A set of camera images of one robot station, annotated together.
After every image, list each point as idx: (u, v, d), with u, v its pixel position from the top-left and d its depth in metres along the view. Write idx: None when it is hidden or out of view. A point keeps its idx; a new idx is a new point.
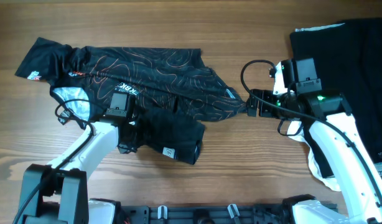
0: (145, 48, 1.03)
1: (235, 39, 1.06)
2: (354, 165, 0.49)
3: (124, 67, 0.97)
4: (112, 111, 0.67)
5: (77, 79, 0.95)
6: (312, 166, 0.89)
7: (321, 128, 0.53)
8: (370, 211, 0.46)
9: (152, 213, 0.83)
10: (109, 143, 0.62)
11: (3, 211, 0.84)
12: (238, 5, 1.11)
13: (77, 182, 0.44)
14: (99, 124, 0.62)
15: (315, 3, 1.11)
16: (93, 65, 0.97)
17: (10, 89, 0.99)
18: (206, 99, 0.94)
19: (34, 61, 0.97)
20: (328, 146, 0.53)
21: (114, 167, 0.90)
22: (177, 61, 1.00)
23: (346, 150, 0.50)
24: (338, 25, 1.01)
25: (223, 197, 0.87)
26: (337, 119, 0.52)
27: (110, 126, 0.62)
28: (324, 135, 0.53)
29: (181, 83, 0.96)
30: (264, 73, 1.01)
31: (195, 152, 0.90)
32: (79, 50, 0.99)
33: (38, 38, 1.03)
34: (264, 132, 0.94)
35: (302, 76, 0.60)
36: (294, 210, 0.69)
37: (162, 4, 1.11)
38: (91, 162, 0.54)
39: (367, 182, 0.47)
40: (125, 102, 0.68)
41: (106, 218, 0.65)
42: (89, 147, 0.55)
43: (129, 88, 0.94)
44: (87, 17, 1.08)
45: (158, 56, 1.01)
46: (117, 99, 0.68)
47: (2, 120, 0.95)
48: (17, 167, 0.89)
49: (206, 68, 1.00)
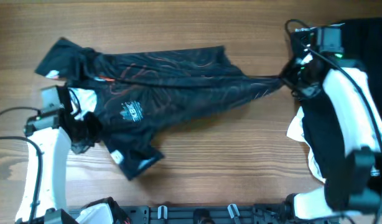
0: (169, 51, 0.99)
1: (235, 39, 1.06)
2: (359, 107, 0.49)
3: (151, 73, 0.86)
4: (46, 111, 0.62)
5: (105, 85, 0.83)
6: (312, 166, 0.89)
7: (335, 78, 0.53)
8: (366, 139, 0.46)
9: (152, 213, 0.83)
10: (65, 145, 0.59)
11: (3, 211, 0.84)
12: (239, 5, 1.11)
13: (58, 219, 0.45)
14: (43, 127, 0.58)
15: (315, 3, 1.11)
16: (121, 70, 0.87)
17: (10, 89, 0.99)
18: (228, 98, 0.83)
19: (54, 60, 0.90)
20: (335, 90, 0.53)
21: (114, 167, 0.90)
22: (202, 61, 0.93)
23: (352, 91, 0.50)
24: (340, 25, 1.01)
25: (223, 197, 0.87)
26: (352, 71, 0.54)
27: (53, 130, 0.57)
28: (335, 80, 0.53)
29: (211, 83, 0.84)
30: (264, 73, 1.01)
31: (144, 163, 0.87)
32: (101, 53, 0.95)
33: (60, 37, 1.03)
34: (264, 132, 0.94)
35: (324, 40, 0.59)
36: (295, 201, 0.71)
37: (162, 4, 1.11)
38: (59, 182, 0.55)
39: (367, 119, 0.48)
40: (58, 96, 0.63)
41: (106, 218, 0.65)
42: (46, 173, 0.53)
43: (135, 109, 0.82)
44: (87, 17, 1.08)
45: (183, 58, 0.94)
46: (46, 98, 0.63)
47: (2, 119, 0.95)
48: (17, 167, 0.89)
49: (238, 69, 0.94)
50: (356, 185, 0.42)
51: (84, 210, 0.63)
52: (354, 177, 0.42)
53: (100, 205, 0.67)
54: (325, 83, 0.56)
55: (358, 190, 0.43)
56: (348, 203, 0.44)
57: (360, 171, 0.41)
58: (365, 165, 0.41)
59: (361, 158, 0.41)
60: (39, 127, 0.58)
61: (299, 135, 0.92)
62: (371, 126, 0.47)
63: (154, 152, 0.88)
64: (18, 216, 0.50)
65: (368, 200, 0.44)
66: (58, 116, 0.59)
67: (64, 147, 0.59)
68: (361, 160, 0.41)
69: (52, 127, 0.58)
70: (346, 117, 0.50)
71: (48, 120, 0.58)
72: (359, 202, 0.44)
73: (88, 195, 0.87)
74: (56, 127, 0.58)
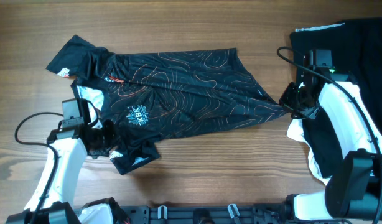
0: (180, 53, 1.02)
1: (235, 39, 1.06)
2: (354, 116, 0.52)
3: (162, 74, 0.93)
4: (68, 123, 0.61)
5: (114, 85, 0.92)
6: (312, 166, 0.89)
7: (330, 90, 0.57)
8: (362, 145, 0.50)
9: (152, 213, 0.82)
10: (79, 154, 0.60)
11: (3, 211, 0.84)
12: (238, 5, 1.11)
13: (63, 213, 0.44)
14: (63, 137, 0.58)
15: (315, 3, 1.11)
16: (132, 73, 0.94)
17: (10, 89, 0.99)
18: (228, 99, 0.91)
19: (66, 57, 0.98)
20: (331, 101, 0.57)
21: (114, 167, 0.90)
22: (214, 63, 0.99)
23: (346, 102, 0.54)
24: (338, 25, 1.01)
25: (223, 197, 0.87)
26: (348, 84, 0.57)
27: (72, 139, 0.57)
28: (330, 94, 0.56)
29: (215, 93, 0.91)
30: (264, 73, 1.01)
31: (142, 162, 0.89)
32: (116, 55, 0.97)
33: (74, 35, 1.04)
34: (264, 132, 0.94)
35: (320, 60, 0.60)
36: (296, 201, 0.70)
37: (162, 4, 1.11)
38: (68, 184, 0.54)
39: (361, 127, 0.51)
40: (79, 108, 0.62)
41: (106, 218, 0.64)
42: (60, 173, 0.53)
43: (141, 113, 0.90)
44: (87, 17, 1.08)
45: (195, 60, 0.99)
46: (68, 109, 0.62)
47: (2, 119, 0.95)
48: (17, 167, 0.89)
49: (247, 74, 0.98)
50: (351, 191, 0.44)
51: (84, 211, 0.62)
52: (353, 180, 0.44)
53: (101, 205, 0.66)
54: (320, 98, 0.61)
55: (357, 195, 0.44)
56: (346, 209, 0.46)
57: (353, 174, 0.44)
58: (363, 167, 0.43)
59: (359, 161, 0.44)
60: (60, 137, 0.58)
61: (299, 135, 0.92)
62: (366, 132, 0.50)
63: (149, 149, 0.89)
64: (27, 206, 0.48)
65: (366, 206, 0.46)
66: (78, 129, 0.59)
67: (79, 155, 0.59)
68: (359, 162, 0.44)
69: (71, 137, 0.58)
70: (343, 125, 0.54)
71: (69, 132, 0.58)
72: (357, 208, 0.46)
73: (88, 195, 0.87)
74: (75, 137, 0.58)
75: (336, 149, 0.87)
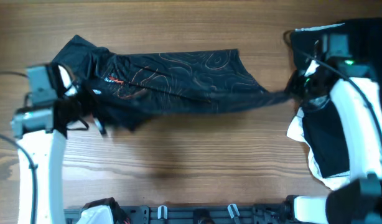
0: (180, 53, 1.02)
1: (235, 39, 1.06)
2: (368, 127, 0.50)
3: (162, 78, 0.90)
4: (37, 98, 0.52)
5: (114, 85, 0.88)
6: (312, 166, 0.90)
7: (345, 88, 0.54)
8: (373, 163, 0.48)
9: (152, 213, 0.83)
10: (60, 148, 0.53)
11: (4, 211, 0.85)
12: (238, 5, 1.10)
13: None
14: (34, 130, 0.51)
15: (316, 2, 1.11)
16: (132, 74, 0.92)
17: (10, 89, 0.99)
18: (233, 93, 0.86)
19: (67, 56, 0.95)
20: (345, 105, 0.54)
21: (114, 167, 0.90)
22: (216, 64, 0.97)
23: (364, 111, 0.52)
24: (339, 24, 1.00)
25: (223, 197, 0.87)
26: (361, 81, 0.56)
27: (48, 135, 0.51)
28: (346, 95, 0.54)
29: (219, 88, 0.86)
30: (264, 73, 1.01)
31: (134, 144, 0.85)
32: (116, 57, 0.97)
33: (76, 35, 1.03)
34: (264, 132, 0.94)
35: (333, 48, 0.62)
36: (296, 203, 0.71)
37: (162, 4, 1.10)
38: (55, 191, 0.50)
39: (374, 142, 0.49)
40: (45, 78, 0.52)
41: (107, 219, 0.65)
42: (41, 187, 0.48)
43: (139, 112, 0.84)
44: (87, 17, 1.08)
45: (196, 61, 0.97)
46: (34, 80, 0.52)
47: (3, 119, 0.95)
48: (17, 167, 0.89)
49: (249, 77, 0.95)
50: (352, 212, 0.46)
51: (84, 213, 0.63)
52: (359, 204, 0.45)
53: (102, 207, 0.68)
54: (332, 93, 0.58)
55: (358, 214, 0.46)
56: None
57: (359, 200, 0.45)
58: (372, 195, 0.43)
59: (368, 187, 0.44)
60: (30, 129, 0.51)
61: (299, 135, 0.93)
62: (379, 150, 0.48)
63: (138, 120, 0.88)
64: None
65: None
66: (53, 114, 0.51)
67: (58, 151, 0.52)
68: (368, 189, 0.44)
69: (46, 132, 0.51)
70: (353, 134, 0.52)
71: (40, 119, 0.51)
72: None
73: (88, 195, 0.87)
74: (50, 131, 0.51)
75: (337, 148, 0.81)
